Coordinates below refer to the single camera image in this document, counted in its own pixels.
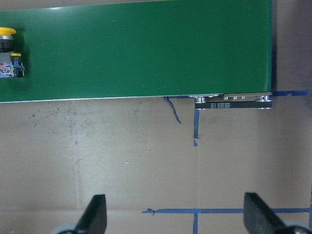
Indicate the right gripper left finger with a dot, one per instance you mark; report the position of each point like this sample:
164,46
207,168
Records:
94,218

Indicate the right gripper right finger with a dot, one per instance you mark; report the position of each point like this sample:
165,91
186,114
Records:
258,217

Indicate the yellow push button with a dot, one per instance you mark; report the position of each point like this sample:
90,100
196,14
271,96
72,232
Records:
11,65

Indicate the green conveyor belt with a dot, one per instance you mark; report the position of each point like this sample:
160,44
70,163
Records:
198,48

